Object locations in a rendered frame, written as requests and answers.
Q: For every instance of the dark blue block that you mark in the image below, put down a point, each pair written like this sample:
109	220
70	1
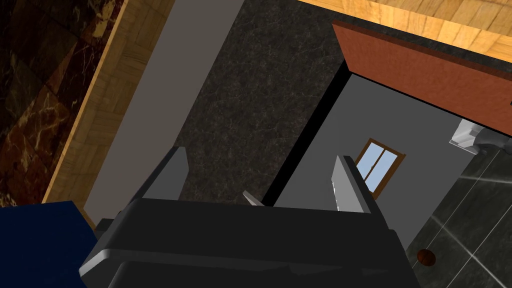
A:
40	244

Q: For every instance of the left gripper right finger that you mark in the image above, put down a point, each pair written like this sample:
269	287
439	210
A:
348	188

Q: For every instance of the small brown ball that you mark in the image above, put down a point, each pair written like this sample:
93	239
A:
426	257

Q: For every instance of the brown framed window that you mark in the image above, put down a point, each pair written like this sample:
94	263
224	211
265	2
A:
377	166

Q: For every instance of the red-brown door leaf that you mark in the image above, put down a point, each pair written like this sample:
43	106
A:
424	76

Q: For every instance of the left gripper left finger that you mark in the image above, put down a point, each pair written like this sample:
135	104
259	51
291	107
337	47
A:
170	179

